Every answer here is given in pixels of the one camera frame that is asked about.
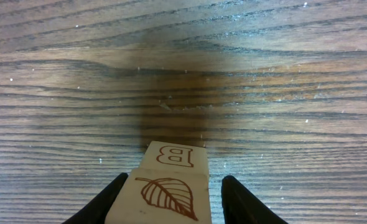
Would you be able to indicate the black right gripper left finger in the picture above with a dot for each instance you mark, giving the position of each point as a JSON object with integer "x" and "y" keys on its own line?
{"x": 96, "y": 210}

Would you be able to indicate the wooden B block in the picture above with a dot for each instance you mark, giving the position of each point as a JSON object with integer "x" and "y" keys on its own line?
{"x": 175, "y": 157}

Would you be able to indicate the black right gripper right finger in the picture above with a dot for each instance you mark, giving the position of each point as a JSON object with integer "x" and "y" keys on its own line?
{"x": 240, "y": 206}

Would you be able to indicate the wooden leaf number two block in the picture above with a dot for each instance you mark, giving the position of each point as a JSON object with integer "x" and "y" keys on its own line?
{"x": 151, "y": 196}

